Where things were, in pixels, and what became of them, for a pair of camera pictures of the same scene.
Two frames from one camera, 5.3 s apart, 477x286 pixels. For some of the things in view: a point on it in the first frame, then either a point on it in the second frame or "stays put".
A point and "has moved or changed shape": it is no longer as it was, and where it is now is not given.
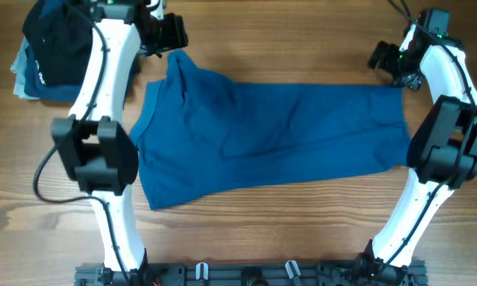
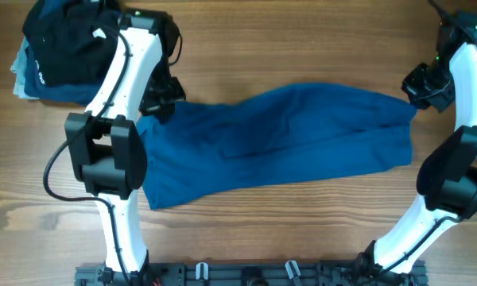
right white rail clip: [289, 270] stays put
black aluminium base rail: [251, 274] stays put
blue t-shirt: [193, 130] has moved or changed shape
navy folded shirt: [35, 90] stays put
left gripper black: [168, 30] to [163, 100]
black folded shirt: [60, 32] stays put
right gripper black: [384, 56] to [421, 90]
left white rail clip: [205, 271] stays put
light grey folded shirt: [17, 67] stays put
